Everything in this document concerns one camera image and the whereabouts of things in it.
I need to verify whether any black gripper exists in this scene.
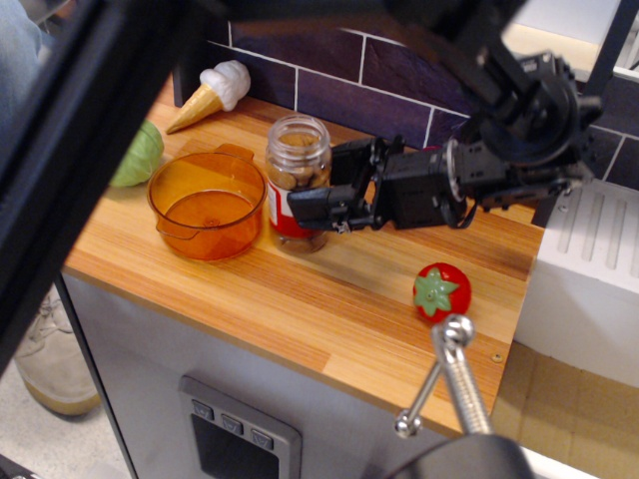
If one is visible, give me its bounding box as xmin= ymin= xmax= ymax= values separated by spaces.
xmin=287 ymin=135 xmax=509 ymax=234

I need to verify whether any metal clamp screw handle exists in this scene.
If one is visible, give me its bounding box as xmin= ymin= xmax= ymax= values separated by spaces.
xmin=394 ymin=313 xmax=494 ymax=438

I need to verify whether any green toy cabbage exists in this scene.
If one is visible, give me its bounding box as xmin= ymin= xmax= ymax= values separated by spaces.
xmin=109 ymin=120 xmax=164 ymax=188

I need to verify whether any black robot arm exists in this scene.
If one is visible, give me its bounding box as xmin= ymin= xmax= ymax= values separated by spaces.
xmin=1 ymin=1 xmax=602 ymax=362

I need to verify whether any red toy strawberry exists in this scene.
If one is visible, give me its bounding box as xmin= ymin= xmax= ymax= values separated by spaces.
xmin=412 ymin=262 xmax=472 ymax=323

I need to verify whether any beige suede shoe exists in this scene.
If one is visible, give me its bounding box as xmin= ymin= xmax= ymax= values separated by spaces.
xmin=14 ymin=286 xmax=100 ymax=417

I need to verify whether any black shelf post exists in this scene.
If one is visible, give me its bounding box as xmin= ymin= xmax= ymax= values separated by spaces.
xmin=530 ymin=0 xmax=639 ymax=229

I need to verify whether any toy ice cream cone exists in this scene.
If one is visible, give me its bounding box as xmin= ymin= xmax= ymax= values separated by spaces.
xmin=166 ymin=60 xmax=251 ymax=134

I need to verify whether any blue jeans leg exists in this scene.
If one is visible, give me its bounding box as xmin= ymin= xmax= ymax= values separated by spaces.
xmin=1 ymin=1 xmax=54 ymax=144

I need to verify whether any clear almond jar red label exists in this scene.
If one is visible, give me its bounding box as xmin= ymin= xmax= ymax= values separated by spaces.
xmin=265 ymin=114 xmax=331 ymax=254

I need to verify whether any orange transparent plastic pot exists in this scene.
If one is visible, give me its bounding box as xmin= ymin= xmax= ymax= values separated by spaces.
xmin=147 ymin=144 xmax=267 ymax=261

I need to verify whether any grey oven control panel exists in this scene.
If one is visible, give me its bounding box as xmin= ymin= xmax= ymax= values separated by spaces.
xmin=179 ymin=375 xmax=303 ymax=479

